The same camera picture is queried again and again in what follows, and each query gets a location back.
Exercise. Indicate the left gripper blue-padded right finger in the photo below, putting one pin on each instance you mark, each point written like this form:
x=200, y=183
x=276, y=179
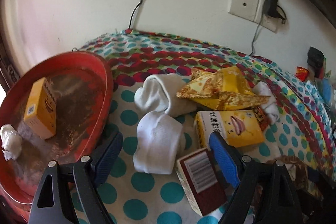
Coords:
x=228, y=159

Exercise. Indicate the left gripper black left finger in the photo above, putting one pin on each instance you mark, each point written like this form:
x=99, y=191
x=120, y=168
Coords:
x=104, y=157

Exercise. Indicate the yellow lips medicine box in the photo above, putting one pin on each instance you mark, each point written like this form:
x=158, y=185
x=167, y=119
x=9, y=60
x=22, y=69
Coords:
x=239, y=128

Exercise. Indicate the red white cigarette box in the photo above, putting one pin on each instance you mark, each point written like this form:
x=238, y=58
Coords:
x=199, y=180

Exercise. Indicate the small red candy wrapper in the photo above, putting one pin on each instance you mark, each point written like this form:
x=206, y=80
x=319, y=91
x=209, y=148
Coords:
x=262, y=119

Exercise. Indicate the brown snack bag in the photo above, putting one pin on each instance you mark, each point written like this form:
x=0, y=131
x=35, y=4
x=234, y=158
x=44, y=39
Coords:
x=298, y=172

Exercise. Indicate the yellow snack bag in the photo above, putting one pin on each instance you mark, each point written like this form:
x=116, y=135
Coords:
x=225, y=89

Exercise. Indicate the white tissue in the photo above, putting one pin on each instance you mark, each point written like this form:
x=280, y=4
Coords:
x=11, y=142

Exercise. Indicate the polka dot cloth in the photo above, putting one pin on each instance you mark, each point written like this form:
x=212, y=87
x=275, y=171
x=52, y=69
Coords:
x=303, y=128

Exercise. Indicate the red round tray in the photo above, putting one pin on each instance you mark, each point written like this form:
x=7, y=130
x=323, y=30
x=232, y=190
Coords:
x=75, y=86

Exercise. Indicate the red snack packet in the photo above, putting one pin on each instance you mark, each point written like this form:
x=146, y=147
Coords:
x=302, y=73

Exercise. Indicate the black power adapter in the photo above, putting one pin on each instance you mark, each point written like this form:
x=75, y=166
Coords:
x=270, y=9

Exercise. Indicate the white wall socket panel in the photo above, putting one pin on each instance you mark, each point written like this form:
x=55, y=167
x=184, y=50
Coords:
x=251, y=10

